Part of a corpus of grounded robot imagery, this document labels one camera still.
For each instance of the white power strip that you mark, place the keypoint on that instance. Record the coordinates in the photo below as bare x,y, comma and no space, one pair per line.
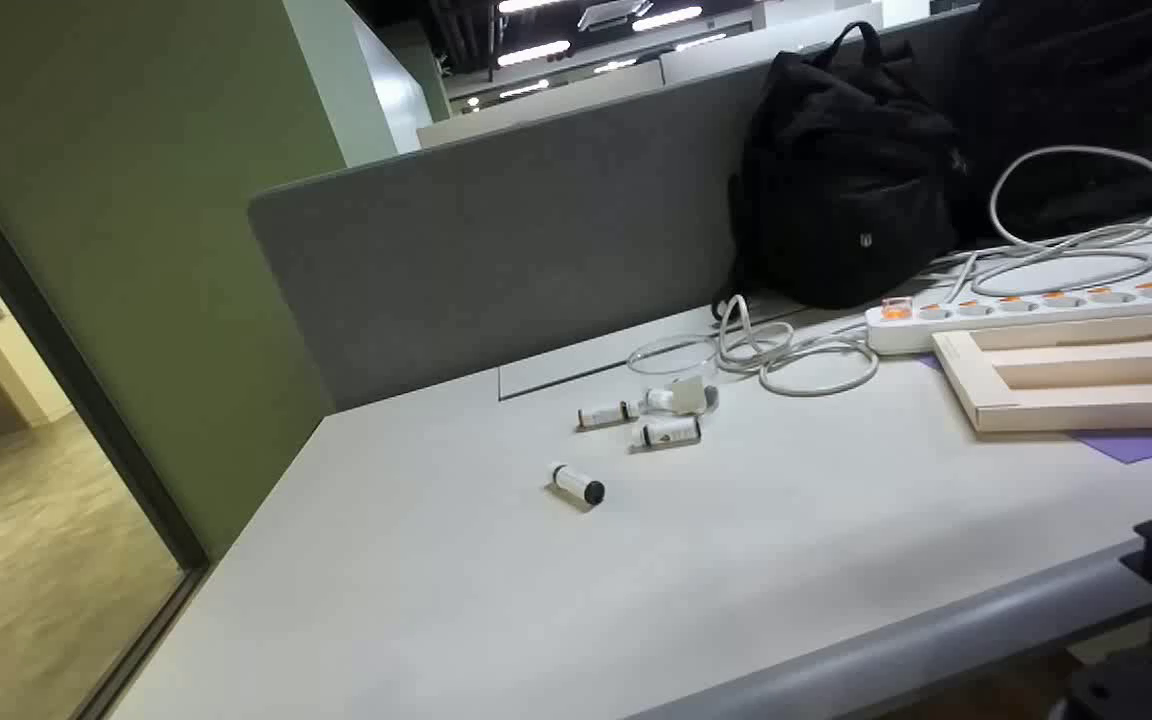
951,323

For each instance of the white cylinder with black cap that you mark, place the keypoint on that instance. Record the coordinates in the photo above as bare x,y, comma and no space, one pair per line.
603,413
669,432
578,486

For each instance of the grey desk partition panel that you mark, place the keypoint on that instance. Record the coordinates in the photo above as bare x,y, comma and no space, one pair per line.
496,240

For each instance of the ceiling light strip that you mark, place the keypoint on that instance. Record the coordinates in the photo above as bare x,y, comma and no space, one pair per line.
666,19
535,52

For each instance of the black backpack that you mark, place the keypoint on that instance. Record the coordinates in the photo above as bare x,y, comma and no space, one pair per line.
840,173

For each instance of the purple mat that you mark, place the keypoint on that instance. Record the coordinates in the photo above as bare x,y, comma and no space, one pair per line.
1145,447

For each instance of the light wooden frame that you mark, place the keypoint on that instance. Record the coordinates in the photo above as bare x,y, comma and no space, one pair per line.
1083,410

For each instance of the black door frame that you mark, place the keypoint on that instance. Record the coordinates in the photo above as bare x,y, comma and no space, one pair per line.
69,386

